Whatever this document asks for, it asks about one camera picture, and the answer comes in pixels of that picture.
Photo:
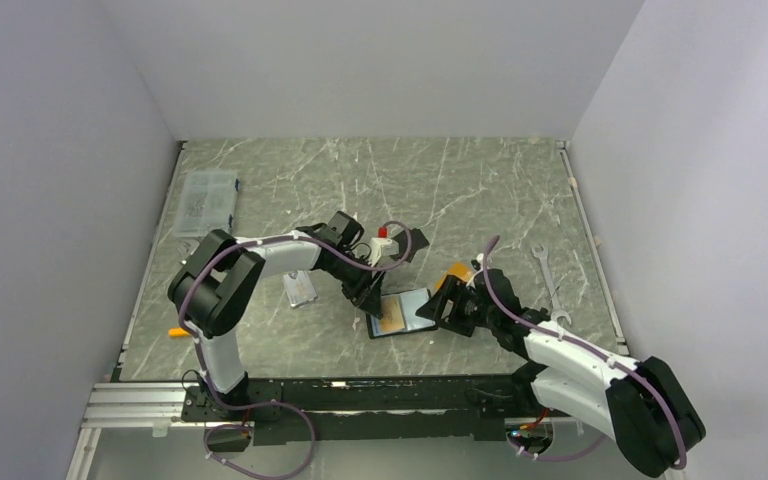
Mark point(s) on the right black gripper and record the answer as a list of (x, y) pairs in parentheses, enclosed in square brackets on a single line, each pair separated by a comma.
[(433, 309)]

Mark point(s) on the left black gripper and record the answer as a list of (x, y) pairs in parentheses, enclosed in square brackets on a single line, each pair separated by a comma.
[(366, 292)]

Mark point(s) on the black leather card holder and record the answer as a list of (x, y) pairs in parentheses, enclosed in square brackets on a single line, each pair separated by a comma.
[(411, 301)]

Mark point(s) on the black card sleeve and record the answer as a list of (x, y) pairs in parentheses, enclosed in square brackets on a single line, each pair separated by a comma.
[(411, 242)]

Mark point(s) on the clear plastic screw box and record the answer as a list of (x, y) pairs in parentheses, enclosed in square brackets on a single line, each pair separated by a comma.
[(207, 203)]

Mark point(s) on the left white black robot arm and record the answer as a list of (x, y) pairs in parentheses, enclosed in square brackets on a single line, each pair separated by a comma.
[(211, 292)]

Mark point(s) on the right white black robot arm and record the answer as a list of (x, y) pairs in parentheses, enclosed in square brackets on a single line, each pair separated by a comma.
[(639, 404)]

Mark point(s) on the orange card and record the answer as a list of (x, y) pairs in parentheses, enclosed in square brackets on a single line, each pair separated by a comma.
[(461, 271)]

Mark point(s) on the silver credit card stack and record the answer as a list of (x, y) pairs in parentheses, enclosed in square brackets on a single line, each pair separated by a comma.
[(299, 288)]

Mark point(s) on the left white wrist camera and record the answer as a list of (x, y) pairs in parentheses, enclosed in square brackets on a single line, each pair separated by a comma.
[(381, 246)]

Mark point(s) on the aluminium frame rail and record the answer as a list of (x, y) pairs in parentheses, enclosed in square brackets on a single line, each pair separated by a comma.
[(154, 405)]

